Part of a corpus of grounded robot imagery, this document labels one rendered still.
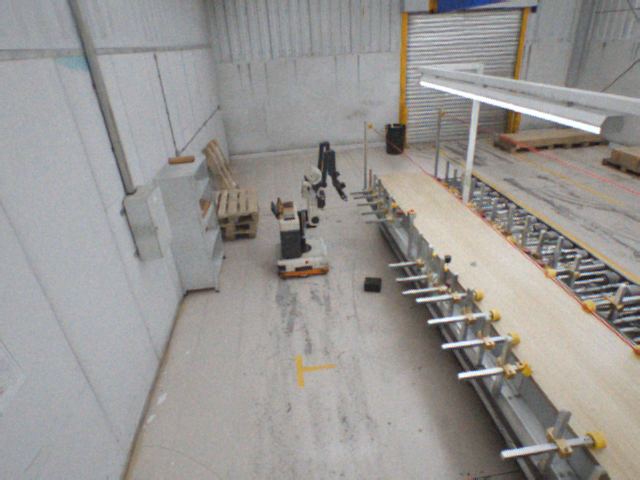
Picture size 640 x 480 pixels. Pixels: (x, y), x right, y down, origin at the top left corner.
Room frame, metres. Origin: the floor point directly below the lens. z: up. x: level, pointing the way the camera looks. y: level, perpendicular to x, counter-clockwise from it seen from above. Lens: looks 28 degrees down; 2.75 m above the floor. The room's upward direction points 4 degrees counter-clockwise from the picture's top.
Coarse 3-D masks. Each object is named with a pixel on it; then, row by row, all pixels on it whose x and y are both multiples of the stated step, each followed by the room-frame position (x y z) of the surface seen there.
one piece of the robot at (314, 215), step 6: (306, 186) 4.36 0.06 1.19; (306, 192) 4.37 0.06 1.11; (306, 198) 4.42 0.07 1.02; (312, 198) 4.43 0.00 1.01; (312, 204) 4.44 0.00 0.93; (312, 210) 4.40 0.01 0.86; (318, 210) 4.51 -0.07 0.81; (306, 216) 4.61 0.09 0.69; (312, 216) 4.39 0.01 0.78; (318, 216) 4.40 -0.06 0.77; (312, 222) 4.39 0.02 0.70; (318, 222) 4.40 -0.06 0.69
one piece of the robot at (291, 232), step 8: (280, 200) 4.67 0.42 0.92; (280, 208) 4.62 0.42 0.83; (296, 208) 4.63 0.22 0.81; (280, 216) 4.31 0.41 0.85; (296, 216) 4.36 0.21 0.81; (280, 224) 4.21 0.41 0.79; (288, 224) 4.21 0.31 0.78; (296, 224) 4.22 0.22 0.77; (280, 232) 4.22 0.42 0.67; (288, 232) 4.22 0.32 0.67; (296, 232) 4.22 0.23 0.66; (304, 232) 4.49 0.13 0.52; (280, 240) 4.23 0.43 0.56; (288, 240) 4.21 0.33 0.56; (296, 240) 4.22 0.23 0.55; (304, 240) 4.36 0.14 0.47; (288, 248) 4.21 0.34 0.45; (296, 248) 4.22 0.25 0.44; (304, 248) 4.37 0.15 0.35; (288, 256) 4.21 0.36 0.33; (296, 256) 4.22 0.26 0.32
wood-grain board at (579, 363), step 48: (432, 192) 4.61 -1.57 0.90; (432, 240) 3.32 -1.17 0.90; (480, 240) 3.25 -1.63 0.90; (480, 288) 2.46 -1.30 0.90; (528, 288) 2.41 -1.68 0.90; (528, 336) 1.88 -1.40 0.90; (576, 336) 1.84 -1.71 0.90; (576, 384) 1.46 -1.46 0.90; (624, 384) 1.42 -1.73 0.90; (576, 432) 1.16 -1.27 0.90; (624, 432) 1.14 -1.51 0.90
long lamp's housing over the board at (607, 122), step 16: (432, 80) 3.78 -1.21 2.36; (448, 80) 3.56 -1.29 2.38; (480, 96) 2.83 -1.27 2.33; (496, 96) 2.63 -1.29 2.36; (512, 96) 2.46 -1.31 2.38; (528, 96) 2.38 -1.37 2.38; (544, 112) 2.10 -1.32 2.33; (560, 112) 1.98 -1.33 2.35; (576, 112) 1.88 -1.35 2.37; (592, 112) 1.80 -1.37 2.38; (608, 128) 1.69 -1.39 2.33
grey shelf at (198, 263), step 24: (168, 168) 4.36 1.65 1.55; (192, 168) 4.28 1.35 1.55; (168, 192) 3.99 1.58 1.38; (192, 192) 4.29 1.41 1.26; (168, 216) 3.99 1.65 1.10; (192, 216) 4.01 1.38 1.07; (216, 216) 4.90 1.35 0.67; (192, 240) 4.00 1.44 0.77; (216, 240) 4.89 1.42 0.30; (192, 264) 4.00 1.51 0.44; (216, 264) 4.48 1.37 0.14; (192, 288) 3.99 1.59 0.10
